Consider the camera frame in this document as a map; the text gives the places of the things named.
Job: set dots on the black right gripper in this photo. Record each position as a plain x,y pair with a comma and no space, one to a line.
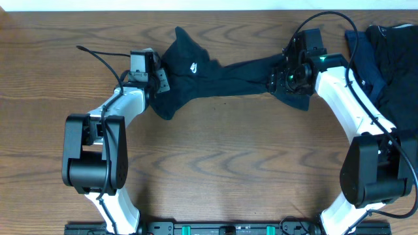
274,82

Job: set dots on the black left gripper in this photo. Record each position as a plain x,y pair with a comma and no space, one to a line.
156,81

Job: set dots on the black nike t-shirt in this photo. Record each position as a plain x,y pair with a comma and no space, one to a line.
192,74

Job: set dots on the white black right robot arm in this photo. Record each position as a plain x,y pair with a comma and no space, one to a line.
379,167

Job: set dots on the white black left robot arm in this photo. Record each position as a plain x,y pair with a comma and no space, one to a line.
95,160

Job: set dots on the navy blue garment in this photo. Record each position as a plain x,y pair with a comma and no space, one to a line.
366,70

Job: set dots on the black garment pile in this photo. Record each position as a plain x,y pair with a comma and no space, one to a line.
395,51

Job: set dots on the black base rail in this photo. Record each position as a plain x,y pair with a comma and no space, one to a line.
169,228

